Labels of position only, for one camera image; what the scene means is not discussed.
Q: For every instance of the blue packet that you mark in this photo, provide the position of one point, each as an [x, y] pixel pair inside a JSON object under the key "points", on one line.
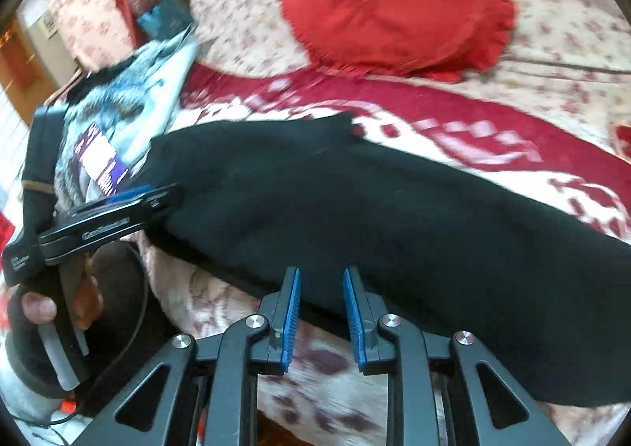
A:
{"points": [[165, 14]]}

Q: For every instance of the black pants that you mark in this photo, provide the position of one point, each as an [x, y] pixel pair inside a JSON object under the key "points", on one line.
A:
{"points": [[394, 239]]}

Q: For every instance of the floral pillow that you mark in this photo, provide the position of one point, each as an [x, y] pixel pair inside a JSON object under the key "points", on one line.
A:
{"points": [[84, 7]]}

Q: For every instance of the grey blue printed garment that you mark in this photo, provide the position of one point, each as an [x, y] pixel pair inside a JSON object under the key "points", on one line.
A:
{"points": [[143, 81]]}

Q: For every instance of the red white patterned blanket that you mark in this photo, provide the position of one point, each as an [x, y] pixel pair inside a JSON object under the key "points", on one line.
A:
{"points": [[468, 130]]}

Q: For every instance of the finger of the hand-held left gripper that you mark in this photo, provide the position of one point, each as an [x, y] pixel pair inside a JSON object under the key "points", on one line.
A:
{"points": [[157, 202]]}

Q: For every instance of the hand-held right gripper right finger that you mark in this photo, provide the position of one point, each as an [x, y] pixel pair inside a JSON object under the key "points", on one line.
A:
{"points": [[354, 315]]}

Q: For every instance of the red round cushion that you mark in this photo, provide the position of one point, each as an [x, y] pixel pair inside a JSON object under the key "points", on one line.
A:
{"points": [[394, 2]]}

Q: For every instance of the wooden door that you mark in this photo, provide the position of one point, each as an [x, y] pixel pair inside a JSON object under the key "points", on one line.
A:
{"points": [[15, 66]]}

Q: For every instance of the floral bedsheet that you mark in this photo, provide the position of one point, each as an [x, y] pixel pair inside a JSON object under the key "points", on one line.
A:
{"points": [[567, 27]]}

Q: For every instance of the person's left hand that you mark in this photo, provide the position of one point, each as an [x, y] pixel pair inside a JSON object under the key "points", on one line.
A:
{"points": [[88, 298]]}

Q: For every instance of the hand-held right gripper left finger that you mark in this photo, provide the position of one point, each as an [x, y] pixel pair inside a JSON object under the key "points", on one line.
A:
{"points": [[292, 313]]}

